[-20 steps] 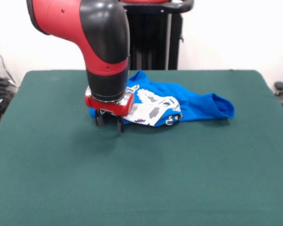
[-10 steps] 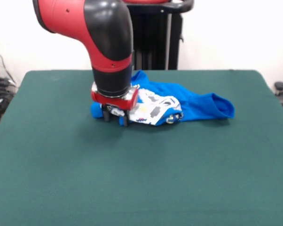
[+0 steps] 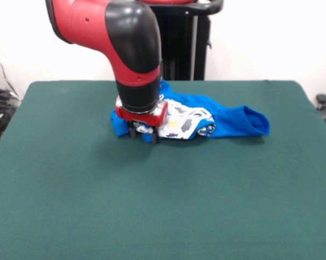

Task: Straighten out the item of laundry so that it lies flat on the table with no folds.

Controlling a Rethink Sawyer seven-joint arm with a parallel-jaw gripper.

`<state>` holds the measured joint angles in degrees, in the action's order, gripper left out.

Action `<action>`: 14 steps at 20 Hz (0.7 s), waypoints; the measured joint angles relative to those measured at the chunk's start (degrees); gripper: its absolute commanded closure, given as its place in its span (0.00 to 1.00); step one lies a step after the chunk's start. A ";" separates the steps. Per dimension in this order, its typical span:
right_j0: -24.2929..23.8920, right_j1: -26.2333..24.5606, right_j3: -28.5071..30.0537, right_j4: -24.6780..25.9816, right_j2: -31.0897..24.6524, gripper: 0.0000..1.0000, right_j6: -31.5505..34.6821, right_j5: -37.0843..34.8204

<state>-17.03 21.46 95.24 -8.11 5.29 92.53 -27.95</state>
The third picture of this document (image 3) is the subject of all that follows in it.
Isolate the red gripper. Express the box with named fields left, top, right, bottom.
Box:
left=114, top=96, right=169, bottom=144

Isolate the blue printed T-shirt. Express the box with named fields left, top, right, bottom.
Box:
left=110, top=80, right=271, bottom=144

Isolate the dark green table cloth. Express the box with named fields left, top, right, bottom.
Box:
left=0, top=80, right=326, bottom=260

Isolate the black office chair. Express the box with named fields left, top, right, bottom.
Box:
left=315, top=93, right=326, bottom=136

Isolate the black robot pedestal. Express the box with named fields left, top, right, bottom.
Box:
left=144, top=0, right=225, bottom=81

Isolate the black cable tangle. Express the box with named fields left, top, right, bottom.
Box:
left=0, top=50, right=22, bottom=143

